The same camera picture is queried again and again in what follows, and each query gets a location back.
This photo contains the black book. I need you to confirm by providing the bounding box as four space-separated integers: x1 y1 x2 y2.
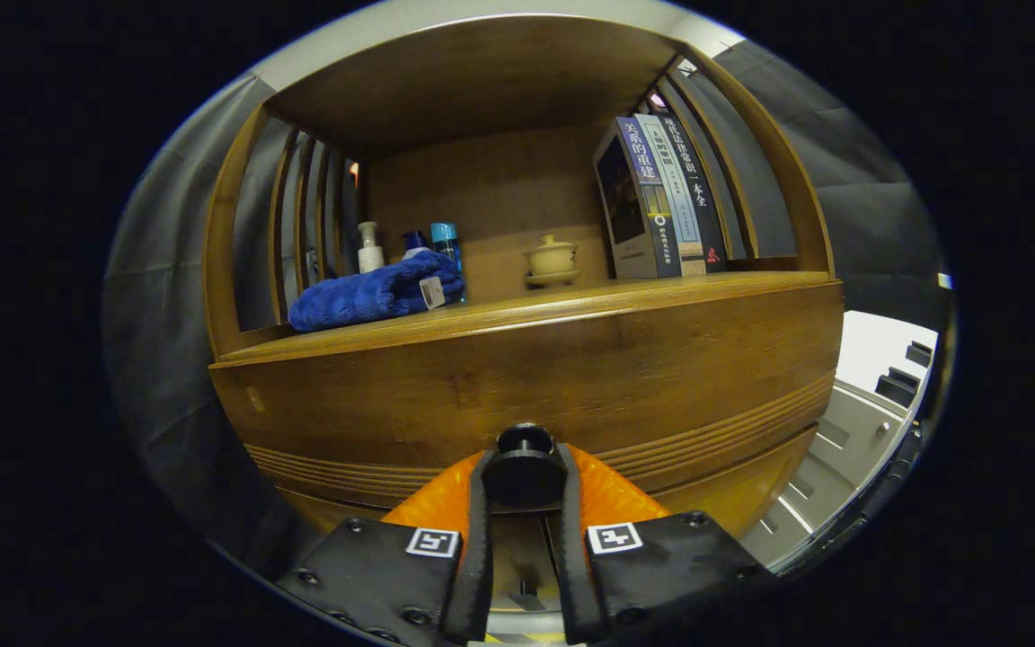
657 111 728 273

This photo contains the blue book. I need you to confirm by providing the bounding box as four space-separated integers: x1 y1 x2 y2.
594 117 682 279

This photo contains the white pump bottle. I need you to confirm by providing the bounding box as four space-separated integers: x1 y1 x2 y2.
357 221 385 275

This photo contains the blue folded towel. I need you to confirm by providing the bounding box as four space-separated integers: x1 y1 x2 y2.
288 251 466 333

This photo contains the wooden cabinet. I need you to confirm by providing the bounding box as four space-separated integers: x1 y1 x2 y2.
201 13 845 549

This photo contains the wooden drawer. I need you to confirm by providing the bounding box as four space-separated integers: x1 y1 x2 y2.
209 280 845 540

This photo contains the beige lidded teacup with saucer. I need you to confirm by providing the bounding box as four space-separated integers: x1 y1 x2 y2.
522 234 583 288

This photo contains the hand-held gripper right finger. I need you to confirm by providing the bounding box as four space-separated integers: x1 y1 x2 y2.
555 444 774 646

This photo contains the teal blue bottle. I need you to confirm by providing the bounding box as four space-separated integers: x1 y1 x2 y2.
430 222 466 270

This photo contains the wooden countertop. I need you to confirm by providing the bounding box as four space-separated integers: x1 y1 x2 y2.
221 270 842 365

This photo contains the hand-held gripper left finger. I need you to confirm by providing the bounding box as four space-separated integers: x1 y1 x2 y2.
277 449 493 646

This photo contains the pale grey book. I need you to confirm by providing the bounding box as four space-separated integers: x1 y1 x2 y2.
634 114 707 277

